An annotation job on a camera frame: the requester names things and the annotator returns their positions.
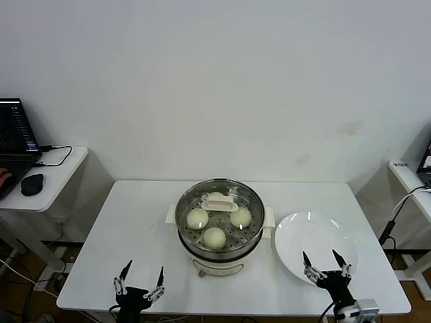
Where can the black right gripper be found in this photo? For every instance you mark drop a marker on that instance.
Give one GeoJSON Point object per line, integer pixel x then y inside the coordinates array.
{"type": "Point", "coordinates": [336, 286]}

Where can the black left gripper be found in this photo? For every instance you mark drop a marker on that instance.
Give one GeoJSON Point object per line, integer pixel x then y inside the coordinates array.
{"type": "Point", "coordinates": [133, 301]}

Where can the black computer mouse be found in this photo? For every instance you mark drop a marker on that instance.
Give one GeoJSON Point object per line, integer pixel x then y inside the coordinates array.
{"type": "Point", "coordinates": [32, 184]}

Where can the steel perforated steamer basket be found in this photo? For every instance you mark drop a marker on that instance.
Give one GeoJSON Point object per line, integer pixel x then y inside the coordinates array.
{"type": "Point", "coordinates": [269, 217]}

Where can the bare person hand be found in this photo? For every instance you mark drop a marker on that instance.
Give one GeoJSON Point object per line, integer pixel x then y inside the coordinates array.
{"type": "Point", "coordinates": [5, 178]}

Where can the white round plate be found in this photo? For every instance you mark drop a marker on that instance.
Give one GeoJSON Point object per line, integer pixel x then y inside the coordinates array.
{"type": "Point", "coordinates": [303, 235]}

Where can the cream electric cooker base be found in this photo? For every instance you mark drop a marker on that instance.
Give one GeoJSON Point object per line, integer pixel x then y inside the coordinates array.
{"type": "Point", "coordinates": [219, 267]}

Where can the white side table with mouse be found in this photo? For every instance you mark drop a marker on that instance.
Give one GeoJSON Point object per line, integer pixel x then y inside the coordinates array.
{"type": "Point", "coordinates": [64, 181]}

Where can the black laptop with dark screen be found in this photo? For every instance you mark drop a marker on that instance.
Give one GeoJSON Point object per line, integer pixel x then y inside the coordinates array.
{"type": "Point", "coordinates": [13, 134]}

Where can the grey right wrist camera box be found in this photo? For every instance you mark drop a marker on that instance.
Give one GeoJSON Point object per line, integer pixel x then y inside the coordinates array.
{"type": "Point", "coordinates": [367, 311]}

